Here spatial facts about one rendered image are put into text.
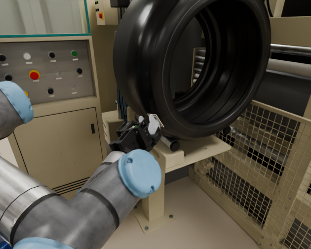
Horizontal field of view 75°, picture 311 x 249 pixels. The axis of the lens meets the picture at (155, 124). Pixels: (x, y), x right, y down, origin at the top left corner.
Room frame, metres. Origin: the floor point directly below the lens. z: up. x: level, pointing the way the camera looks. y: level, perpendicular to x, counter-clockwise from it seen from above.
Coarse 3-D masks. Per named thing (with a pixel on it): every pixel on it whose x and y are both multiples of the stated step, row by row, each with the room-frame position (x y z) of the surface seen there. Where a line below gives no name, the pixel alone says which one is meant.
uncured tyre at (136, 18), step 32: (160, 0) 0.63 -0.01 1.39; (192, 0) 0.63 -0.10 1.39; (224, 0) 0.95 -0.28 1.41; (256, 0) 0.75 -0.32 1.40; (128, 32) 0.68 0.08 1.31; (160, 32) 0.59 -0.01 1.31; (224, 32) 1.04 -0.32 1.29; (256, 32) 0.80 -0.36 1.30; (128, 64) 0.63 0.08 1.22; (160, 64) 0.59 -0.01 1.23; (224, 64) 1.04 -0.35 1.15; (256, 64) 0.81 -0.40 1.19; (128, 96) 0.68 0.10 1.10; (160, 96) 0.59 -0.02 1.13; (192, 96) 1.00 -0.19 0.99; (224, 96) 0.94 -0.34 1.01; (160, 128) 0.62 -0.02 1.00; (192, 128) 0.65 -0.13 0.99; (224, 128) 0.74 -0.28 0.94
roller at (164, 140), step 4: (136, 116) 0.95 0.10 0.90; (164, 136) 0.71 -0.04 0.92; (160, 140) 0.73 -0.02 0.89; (164, 140) 0.70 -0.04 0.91; (168, 140) 0.69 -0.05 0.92; (172, 140) 0.68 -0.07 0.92; (176, 140) 0.68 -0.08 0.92; (164, 144) 0.71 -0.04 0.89; (168, 144) 0.67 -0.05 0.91; (172, 144) 0.66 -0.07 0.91; (176, 144) 0.67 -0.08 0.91; (172, 148) 0.66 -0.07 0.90; (176, 148) 0.67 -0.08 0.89
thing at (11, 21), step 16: (0, 0) 1.09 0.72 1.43; (16, 0) 1.12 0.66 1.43; (32, 0) 1.15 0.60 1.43; (48, 0) 1.19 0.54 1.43; (64, 0) 1.22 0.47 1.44; (80, 0) 1.26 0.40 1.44; (0, 16) 1.08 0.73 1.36; (16, 16) 1.11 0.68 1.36; (32, 16) 1.15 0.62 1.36; (48, 16) 1.18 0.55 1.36; (64, 16) 1.22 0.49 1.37; (80, 16) 1.26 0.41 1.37; (0, 32) 1.07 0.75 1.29; (16, 32) 1.10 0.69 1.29; (32, 32) 1.14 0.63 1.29; (48, 32) 1.17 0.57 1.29; (64, 32) 1.21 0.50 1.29; (80, 32) 1.25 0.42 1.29
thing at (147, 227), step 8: (136, 208) 1.14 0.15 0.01; (168, 208) 1.14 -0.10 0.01; (136, 216) 1.06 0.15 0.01; (144, 216) 1.06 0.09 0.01; (160, 216) 1.06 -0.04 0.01; (168, 216) 1.06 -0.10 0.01; (144, 224) 0.99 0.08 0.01; (152, 224) 0.99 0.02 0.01; (160, 224) 0.99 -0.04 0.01; (144, 232) 0.93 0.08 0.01
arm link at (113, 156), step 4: (112, 152) 0.39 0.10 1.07; (116, 152) 0.38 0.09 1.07; (120, 152) 0.38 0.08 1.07; (108, 156) 0.38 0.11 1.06; (112, 156) 0.37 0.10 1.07; (116, 156) 0.37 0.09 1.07; (120, 156) 0.37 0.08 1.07; (104, 160) 0.37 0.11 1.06; (108, 160) 0.36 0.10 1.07; (112, 160) 0.35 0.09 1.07; (116, 160) 0.35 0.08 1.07
